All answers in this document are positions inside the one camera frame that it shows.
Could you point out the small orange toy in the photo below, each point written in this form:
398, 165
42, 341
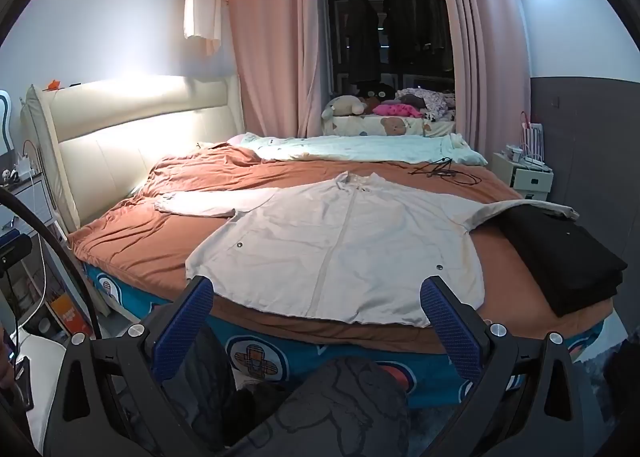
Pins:
54, 85

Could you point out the black folded clothes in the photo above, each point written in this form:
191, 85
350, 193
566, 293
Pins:
560, 257

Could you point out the pink curtain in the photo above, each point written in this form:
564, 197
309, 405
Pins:
270, 37
480, 62

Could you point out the dark hanging coat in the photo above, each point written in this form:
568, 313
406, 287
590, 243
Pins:
362, 37
415, 22

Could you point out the beige jacket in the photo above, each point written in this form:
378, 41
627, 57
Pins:
350, 247

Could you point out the white hanging garment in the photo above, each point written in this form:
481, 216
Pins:
200, 7

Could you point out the light green quilt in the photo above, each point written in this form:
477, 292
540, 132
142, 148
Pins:
350, 147

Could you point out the dark brown plush toy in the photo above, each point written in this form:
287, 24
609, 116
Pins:
380, 92

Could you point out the white pink desktop rack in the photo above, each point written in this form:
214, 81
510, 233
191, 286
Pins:
532, 137

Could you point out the orange box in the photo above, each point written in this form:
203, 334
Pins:
67, 314

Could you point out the floral cloth pile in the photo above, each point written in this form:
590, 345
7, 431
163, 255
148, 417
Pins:
430, 99

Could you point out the white nightstand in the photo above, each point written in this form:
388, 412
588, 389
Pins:
530, 182

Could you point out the pink plush toy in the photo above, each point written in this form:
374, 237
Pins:
395, 110

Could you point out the person's leg in dark pants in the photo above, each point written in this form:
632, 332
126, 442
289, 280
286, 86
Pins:
350, 412

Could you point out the blue printed bed sheet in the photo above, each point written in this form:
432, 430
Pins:
230, 324

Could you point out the white framed mirror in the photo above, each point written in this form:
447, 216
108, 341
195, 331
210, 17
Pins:
6, 107

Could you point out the cream padded headboard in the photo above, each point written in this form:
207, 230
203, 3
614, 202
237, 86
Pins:
140, 137

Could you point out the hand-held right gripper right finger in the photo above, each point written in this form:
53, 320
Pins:
450, 327

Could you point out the orange bed sheet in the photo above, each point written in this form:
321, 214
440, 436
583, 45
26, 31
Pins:
150, 237

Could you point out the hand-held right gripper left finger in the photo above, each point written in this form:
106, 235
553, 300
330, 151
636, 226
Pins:
184, 322

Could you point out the white plush toy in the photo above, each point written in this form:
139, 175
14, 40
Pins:
345, 106

